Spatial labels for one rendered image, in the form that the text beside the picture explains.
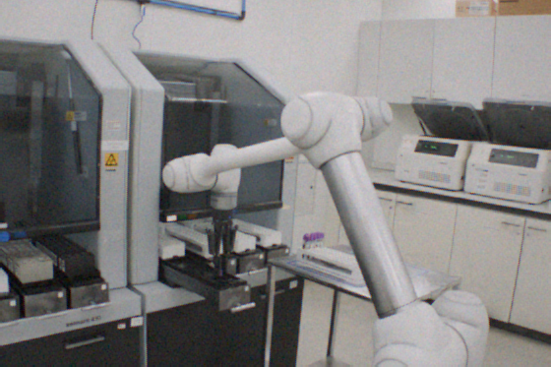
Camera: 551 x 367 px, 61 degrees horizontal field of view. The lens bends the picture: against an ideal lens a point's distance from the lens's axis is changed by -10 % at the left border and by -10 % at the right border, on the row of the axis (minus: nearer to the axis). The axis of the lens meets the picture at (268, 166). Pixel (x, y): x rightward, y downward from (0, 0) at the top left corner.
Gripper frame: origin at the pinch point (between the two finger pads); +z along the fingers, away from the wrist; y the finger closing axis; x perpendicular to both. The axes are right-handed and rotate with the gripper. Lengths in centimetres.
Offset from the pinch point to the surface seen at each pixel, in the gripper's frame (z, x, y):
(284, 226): -3, -20, -53
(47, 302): 7, -11, 60
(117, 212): -17.3, -20.3, 29.7
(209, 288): 4.4, 7.9, 11.3
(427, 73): -90, -62, -254
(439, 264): 49, -21, -224
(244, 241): -1.3, -14.8, -24.5
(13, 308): 6, -11, 70
